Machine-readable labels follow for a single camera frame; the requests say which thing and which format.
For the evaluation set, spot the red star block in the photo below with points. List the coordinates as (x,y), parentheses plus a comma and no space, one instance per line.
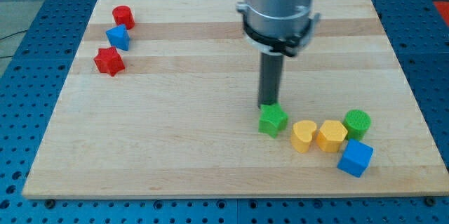
(109,61)

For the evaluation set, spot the yellow heart block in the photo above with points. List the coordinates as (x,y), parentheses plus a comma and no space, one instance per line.
(302,135)

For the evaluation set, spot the red cylinder block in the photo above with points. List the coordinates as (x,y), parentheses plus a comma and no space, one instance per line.
(123,16)

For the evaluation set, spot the blue cube block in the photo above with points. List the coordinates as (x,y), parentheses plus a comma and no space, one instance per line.
(355,158)

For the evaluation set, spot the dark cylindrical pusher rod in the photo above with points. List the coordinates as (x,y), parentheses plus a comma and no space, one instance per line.
(271,67)

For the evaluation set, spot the wooden board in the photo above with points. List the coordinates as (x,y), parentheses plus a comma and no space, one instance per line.
(181,120)

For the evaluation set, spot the green star block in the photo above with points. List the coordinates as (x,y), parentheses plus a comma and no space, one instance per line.
(272,120)

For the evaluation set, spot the yellow hexagon block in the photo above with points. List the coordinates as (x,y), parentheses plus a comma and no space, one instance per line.
(331,136)

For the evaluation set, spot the blue triangle block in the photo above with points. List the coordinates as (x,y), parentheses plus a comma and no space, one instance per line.
(118,36)

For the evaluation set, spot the green cylinder block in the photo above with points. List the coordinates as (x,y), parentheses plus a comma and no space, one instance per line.
(357,123)

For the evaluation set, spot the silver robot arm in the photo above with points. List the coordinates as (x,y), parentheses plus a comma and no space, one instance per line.
(278,27)

